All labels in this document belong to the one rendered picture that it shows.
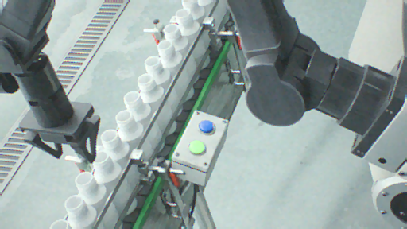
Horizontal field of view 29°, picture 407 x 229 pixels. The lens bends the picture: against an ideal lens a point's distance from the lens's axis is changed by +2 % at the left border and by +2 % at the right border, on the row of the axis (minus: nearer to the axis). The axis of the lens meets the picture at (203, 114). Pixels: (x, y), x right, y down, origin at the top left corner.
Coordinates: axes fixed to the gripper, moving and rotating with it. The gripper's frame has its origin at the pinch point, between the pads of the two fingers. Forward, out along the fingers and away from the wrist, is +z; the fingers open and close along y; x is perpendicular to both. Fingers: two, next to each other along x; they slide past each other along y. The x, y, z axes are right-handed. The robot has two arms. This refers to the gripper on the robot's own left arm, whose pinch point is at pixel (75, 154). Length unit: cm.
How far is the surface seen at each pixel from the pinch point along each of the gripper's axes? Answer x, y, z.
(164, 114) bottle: 41, -11, 33
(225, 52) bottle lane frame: 72, -8, 41
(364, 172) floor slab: 120, 9, 139
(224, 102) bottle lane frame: 64, -8, 51
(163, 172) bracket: 23.1, -3.0, 31.4
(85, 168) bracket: 23.3, -23.1, 33.8
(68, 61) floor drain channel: 169, -150, 142
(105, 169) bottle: 17.5, -12.3, 25.8
